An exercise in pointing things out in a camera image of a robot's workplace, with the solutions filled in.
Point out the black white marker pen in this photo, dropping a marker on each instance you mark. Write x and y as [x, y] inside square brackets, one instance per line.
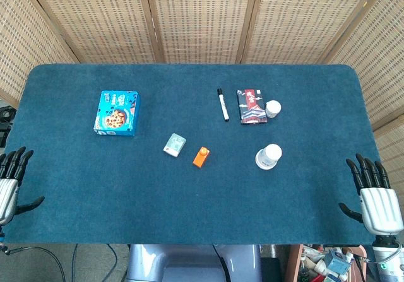
[223, 104]

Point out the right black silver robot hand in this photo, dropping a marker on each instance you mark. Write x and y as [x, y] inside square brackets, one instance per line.
[380, 209]

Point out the black equipment beside table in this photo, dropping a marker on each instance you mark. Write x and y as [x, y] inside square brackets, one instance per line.
[6, 118]

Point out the woven bamboo screen panel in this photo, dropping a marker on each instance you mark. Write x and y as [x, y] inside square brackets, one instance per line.
[101, 20]
[303, 20]
[378, 74]
[202, 20]
[22, 42]

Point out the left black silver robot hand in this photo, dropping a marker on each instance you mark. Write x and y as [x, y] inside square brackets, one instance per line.
[9, 197]

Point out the white plastic jar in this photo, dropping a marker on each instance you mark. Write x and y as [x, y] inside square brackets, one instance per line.
[272, 109]

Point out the blue cookie box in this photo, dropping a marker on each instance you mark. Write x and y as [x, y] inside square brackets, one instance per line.
[116, 113]

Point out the wooden crate with clutter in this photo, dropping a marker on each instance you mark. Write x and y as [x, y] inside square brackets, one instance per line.
[315, 263]

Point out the white paper cup green print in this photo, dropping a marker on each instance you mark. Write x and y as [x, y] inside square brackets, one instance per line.
[260, 163]

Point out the orange small box with cap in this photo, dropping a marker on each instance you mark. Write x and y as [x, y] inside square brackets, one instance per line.
[200, 158]

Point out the pale green small pack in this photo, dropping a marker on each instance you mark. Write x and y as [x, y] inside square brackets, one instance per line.
[174, 144]

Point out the blue felt table cover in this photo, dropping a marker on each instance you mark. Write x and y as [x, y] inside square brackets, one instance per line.
[202, 200]

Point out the blue-grey robot torso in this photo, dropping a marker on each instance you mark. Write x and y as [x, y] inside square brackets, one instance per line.
[189, 264]

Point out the dark box with red print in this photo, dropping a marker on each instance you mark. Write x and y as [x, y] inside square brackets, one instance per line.
[251, 107]

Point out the white paper cup purple print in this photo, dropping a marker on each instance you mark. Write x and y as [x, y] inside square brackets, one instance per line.
[272, 153]

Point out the small light blue carton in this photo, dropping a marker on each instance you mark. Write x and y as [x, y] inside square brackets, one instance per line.
[337, 260]

